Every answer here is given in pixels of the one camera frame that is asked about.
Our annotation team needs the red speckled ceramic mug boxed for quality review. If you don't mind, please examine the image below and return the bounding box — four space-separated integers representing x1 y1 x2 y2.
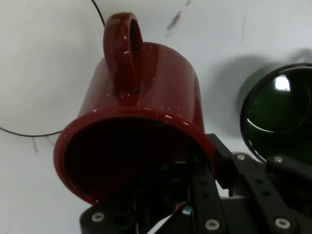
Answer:
53 12 216 206

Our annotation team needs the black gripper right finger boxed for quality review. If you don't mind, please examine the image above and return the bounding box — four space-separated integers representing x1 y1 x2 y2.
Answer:
206 133 312 234

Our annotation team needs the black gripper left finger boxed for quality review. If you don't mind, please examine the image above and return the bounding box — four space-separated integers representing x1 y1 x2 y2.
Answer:
79 155 228 234

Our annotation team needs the dark green glossy mug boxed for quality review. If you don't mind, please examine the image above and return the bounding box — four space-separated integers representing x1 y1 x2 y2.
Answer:
237 62 312 169

